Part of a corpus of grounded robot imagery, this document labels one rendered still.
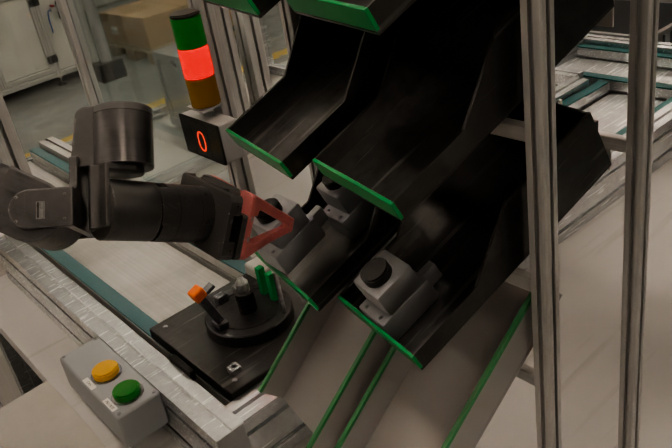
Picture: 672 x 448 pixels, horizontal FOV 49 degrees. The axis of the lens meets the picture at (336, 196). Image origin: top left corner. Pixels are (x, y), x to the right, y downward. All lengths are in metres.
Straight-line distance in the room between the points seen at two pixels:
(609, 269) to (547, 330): 0.68
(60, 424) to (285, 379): 0.46
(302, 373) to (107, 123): 0.45
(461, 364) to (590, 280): 0.59
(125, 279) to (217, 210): 0.80
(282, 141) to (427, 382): 0.32
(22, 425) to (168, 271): 0.38
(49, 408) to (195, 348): 0.30
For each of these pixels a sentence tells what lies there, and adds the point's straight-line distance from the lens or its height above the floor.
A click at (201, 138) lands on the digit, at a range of 1.28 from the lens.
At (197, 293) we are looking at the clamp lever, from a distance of 1.11.
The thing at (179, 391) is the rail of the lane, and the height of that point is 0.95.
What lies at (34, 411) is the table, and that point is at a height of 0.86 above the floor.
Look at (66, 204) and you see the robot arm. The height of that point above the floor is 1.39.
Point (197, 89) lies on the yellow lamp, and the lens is 1.24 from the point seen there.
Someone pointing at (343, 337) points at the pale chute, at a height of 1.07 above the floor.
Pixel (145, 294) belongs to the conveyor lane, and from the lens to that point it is 1.45.
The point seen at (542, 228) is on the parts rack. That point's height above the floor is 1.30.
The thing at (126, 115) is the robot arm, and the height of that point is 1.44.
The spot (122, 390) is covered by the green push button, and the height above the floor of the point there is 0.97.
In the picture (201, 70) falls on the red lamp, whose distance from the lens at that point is 1.23.
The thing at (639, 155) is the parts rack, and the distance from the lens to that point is 0.82.
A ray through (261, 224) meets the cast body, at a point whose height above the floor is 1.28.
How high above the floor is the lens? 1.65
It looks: 27 degrees down
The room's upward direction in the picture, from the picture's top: 10 degrees counter-clockwise
